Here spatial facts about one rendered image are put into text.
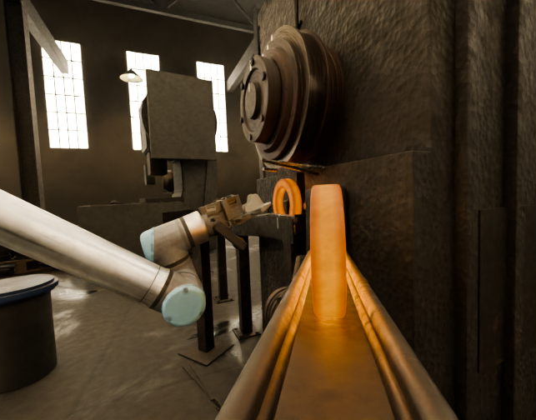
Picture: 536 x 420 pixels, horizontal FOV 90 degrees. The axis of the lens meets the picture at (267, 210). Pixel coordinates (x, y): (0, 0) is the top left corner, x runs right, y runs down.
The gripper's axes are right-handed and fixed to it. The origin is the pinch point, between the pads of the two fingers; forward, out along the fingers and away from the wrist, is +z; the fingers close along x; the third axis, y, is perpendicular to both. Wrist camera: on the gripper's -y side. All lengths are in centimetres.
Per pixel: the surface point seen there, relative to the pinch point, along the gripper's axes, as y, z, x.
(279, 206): -5.0, 11.9, 18.4
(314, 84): 29.3, 22.1, -9.9
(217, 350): -68, -30, 56
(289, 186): 2.6, 12.5, 6.1
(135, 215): 3, -54, 247
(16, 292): -4, -94, 66
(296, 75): 33.6, 19.1, -6.9
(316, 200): 8, -15, -53
